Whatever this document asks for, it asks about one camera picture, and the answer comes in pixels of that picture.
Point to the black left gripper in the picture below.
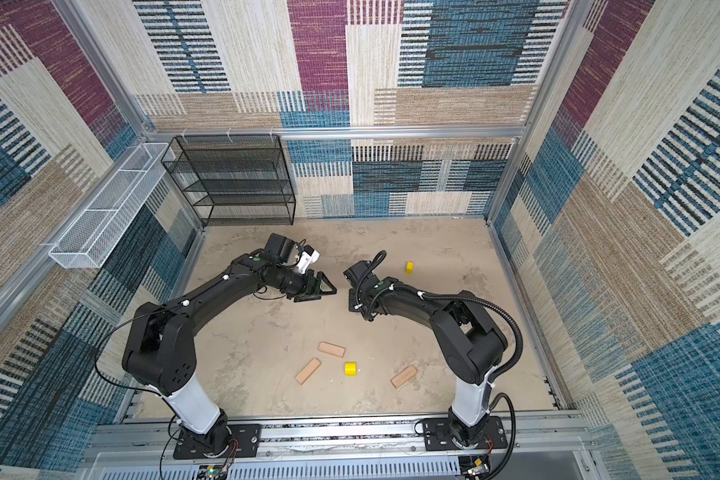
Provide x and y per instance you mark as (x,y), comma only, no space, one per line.
(312,291)

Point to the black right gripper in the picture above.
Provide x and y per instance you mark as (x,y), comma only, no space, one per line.
(353,304)

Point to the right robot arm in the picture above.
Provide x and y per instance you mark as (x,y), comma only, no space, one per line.
(478,339)

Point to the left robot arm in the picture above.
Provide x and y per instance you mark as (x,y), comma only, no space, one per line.
(160,350)

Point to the flat wood plank block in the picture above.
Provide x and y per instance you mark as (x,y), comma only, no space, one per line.
(331,349)

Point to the yellow cylinder block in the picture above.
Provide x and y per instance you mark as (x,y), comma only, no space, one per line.
(350,369)

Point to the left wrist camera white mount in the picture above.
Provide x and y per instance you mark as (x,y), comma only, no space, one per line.
(307,256)

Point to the black wire mesh shelf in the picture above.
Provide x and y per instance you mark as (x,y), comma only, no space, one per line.
(233,180)

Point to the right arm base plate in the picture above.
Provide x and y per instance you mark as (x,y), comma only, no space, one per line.
(441,434)

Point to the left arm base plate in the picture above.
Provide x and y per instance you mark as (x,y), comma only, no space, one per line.
(234,440)

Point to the white wire mesh basket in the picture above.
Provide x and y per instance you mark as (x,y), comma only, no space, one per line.
(93,235)

